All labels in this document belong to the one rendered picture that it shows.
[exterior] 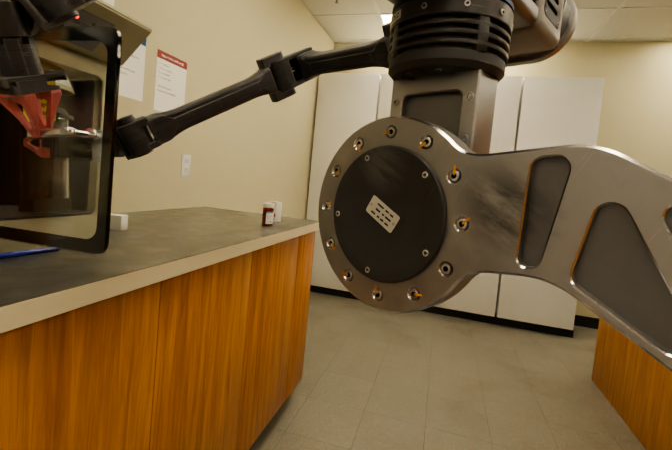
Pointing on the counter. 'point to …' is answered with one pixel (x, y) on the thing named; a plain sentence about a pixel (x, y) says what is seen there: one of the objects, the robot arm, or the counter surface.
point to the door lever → (65, 133)
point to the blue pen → (27, 252)
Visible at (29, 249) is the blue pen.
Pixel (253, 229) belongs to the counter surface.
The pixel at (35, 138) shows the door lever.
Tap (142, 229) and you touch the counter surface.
